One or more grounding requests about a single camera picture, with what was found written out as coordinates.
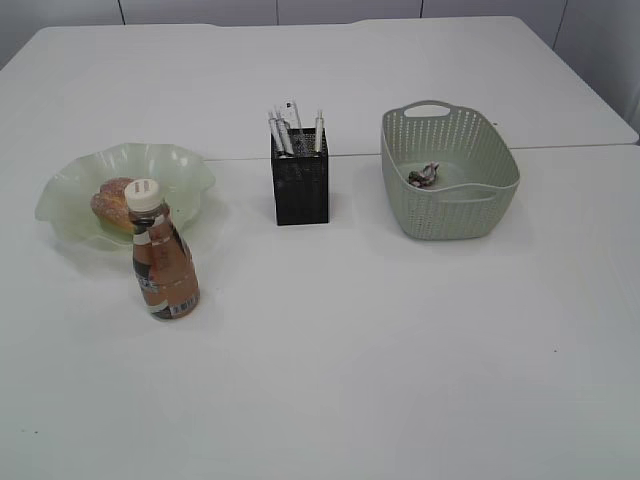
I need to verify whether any white pen grey grip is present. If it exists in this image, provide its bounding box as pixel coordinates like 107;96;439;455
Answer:
272;112;294;157

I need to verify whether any white cream pen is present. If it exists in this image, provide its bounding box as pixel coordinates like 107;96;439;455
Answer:
314;109;324;154

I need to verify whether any small paper ball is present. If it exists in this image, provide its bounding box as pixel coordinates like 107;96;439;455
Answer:
407;162;439;189

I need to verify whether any blue white pen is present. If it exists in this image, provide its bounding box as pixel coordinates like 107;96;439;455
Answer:
268;110;286;156

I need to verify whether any clear plastic ruler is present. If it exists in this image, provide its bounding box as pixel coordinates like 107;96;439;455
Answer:
280;100;302;129

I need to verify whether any brown coffee drink bottle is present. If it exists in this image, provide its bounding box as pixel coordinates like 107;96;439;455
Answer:
124;179;200;321

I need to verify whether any sugared bread roll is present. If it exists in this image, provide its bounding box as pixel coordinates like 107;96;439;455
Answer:
90;177;134;235

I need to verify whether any black mesh pen holder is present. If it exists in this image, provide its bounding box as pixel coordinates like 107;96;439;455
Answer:
271;128;330;226

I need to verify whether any pale green plastic basket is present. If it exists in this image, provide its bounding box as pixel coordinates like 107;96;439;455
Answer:
380;100;520;241

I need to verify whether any translucent green ruffled plate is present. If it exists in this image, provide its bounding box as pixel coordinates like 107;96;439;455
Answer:
35;143;215;250

